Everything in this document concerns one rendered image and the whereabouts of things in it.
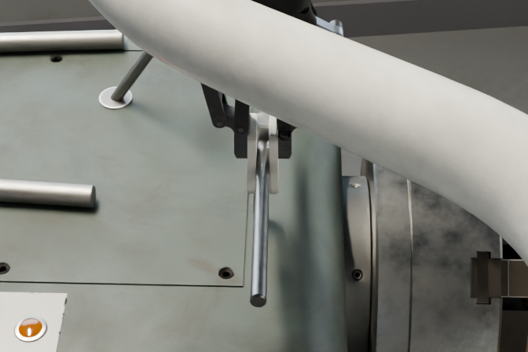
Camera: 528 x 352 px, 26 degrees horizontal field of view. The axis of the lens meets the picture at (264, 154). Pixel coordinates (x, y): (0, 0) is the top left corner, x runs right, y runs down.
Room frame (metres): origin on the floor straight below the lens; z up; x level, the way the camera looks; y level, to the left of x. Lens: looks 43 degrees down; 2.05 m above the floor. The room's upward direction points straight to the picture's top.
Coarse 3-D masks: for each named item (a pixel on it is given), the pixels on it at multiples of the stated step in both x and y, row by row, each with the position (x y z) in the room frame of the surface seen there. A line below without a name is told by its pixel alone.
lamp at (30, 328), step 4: (28, 320) 0.64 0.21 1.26; (32, 320) 0.64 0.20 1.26; (36, 320) 0.64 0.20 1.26; (20, 324) 0.63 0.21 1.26; (24, 324) 0.63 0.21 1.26; (28, 324) 0.63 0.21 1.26; (32, 324) 0.63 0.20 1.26; (36, 324) 0.63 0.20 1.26; (40, 324) 0.63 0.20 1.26; (20, 328) 0.63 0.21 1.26; (24, 328) 0.63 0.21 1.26; (28, 328) 0.63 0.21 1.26; (32, 328) 0.63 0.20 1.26; (36, 328) 0.63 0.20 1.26; (40, 328) 0.63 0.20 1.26; (20, 332) 0.62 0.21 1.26; (24, 332) 0.62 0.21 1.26; (28, 332) 0.62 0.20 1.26; (32, 332) 0.62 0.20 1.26; (36, 332) 0.62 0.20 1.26; (24, 336) 0.62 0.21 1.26; (28, 336) 0.62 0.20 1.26; (32, 336) 0.62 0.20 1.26
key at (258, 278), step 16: (256, 160) 0.73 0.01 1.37; (256, 176) 0.70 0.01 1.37; (256, 192) 0.67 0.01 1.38; (256, 208) 0.65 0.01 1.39; (256, 224) 0.62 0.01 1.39; (256, 240) 0.60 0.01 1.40; (256, 256) 0.58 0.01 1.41; (256, 272) 0.56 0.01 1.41; (256, 288) 0.54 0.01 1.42; (256, 304) 0.53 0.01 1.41
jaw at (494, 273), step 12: (480, 252) 0.76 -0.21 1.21; (480, 264) 0.75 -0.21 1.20; (492, 264) 0.75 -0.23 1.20; (504, 264) 0.76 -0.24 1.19; (516, 264) 0.76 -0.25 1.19; (480, 276) 0.74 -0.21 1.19; (492, 276) 0.74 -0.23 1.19; (504, 276) 0.75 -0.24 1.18; (516, 276) 0.75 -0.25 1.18; (480, 288) 0.73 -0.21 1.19; (492, 288) 0.73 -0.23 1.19; (504, 288) 0.74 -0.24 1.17; (516, 288) 0.74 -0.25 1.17; (480, 300) 0.73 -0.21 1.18
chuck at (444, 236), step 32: (416, 192) 0.82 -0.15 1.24; (416, 224) 0.78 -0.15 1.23; (448, 224) 0.78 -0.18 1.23; (480, 224) 0.78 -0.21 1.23; (416, 256) 0.75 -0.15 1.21; (448, 256) 0.75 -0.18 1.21; (416, 288) 0.73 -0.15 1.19; (448, 288) 0.73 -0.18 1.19; (416, 320) 0.71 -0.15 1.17; (448, 320) 0.71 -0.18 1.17; (480, 320) 0.71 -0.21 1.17
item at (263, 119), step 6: (258, 114) 0.77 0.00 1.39; (264, 114) 0.77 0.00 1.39; (258, 120) 0.76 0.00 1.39; (264, 120) 0.76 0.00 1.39; (258, 126) 0.75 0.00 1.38; (264, 126) 0.75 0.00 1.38; (258, 132) 0.75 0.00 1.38; (264, 132) 0.75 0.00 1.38; (258, 138) 0.75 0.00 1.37; (264, 138) 0.75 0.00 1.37
